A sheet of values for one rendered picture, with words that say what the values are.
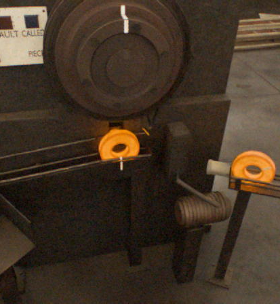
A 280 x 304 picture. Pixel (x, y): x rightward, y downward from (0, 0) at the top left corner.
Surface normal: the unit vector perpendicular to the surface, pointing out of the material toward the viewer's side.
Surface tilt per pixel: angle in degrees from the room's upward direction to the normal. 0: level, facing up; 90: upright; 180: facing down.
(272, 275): 0
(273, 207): 0
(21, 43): 90
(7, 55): 90
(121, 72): 90
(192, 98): 0
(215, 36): 90
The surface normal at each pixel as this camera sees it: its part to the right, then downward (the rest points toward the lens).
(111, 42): 0.24, 0.58
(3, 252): -0.03, -0.77
